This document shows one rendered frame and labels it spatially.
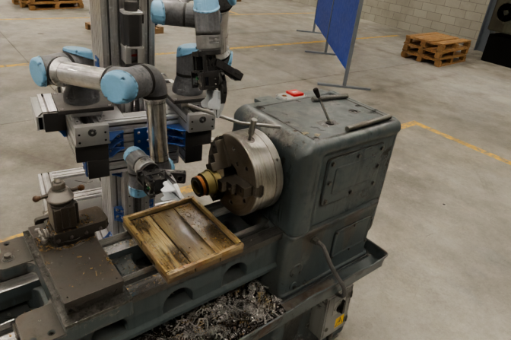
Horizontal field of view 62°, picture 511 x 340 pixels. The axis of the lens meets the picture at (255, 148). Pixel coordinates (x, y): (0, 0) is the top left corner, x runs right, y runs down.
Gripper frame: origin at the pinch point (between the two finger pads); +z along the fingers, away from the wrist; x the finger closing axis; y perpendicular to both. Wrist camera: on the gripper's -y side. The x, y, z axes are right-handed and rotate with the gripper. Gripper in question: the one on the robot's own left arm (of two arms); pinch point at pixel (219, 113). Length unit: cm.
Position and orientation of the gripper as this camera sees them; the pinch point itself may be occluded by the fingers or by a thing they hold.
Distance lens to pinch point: 137.4
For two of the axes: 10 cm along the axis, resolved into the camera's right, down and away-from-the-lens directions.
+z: 0.4, 9.6, 2.7
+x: 6.1, 1.9, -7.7
